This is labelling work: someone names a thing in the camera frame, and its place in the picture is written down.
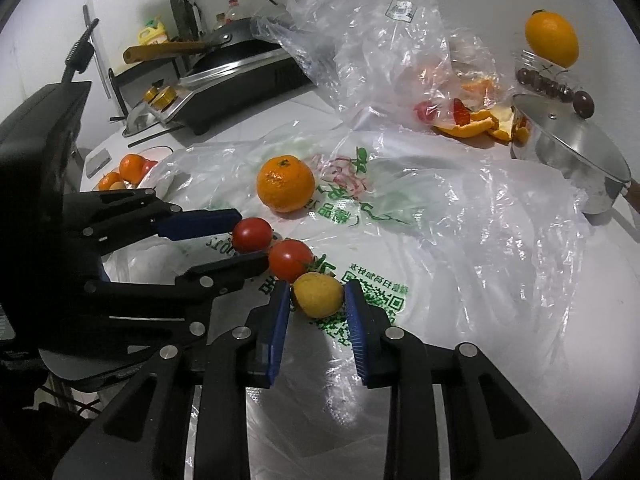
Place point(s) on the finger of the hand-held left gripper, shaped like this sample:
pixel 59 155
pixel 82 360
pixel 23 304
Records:
pixel 230 272
pixel 200 223

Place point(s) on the steel induction cooker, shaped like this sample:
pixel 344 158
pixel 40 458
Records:
pixel 240 95

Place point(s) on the black metal rack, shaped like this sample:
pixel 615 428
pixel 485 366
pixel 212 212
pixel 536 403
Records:
pixel 117 87

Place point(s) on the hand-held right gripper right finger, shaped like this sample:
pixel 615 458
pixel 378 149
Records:
pixel 357 330

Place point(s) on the orange peel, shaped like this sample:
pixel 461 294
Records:
pixel 475 127

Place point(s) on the clear plastic bag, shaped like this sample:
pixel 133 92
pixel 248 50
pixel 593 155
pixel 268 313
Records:
pixel 360 35

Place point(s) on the smartphone in clear case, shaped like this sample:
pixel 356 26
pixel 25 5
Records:
pixel 98 162

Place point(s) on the dark vertical pipe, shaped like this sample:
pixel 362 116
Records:
pixel 172 0

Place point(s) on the grey metal rod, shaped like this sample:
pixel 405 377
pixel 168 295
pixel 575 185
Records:
pixel 97 50

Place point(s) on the large orange with stem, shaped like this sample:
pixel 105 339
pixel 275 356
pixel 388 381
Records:
pixel 550 37

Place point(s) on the cooking oil bottle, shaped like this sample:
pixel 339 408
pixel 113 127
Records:
pixel 221 21

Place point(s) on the white plate with dark rim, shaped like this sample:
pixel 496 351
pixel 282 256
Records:
pixel 160 152

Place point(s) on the steel pot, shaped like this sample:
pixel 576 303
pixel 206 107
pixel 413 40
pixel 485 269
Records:
pixel 560 160

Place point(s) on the glass jar of dates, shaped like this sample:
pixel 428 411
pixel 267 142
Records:
pixel 540 80

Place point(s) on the small tangerine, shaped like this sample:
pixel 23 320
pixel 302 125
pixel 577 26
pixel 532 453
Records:
pixel 109 180
pixel 132 167

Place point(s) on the yellow detergent bottle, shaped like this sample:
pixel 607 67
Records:
pixel 152 32

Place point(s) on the large tangerine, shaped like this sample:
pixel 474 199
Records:
pixel 286 184

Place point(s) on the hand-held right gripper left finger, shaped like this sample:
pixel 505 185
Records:
pixel 277 330

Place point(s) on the domed steel wok lid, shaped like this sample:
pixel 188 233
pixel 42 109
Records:
pixel 140 117

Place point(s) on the black chopstick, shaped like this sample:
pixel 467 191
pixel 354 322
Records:
pixel 152 136

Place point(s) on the red-capped plastic bottle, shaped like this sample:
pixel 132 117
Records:
pixel 234 10

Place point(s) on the white green-printed plastic bag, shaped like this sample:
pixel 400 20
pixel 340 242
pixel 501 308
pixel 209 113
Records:
pixel 380 260

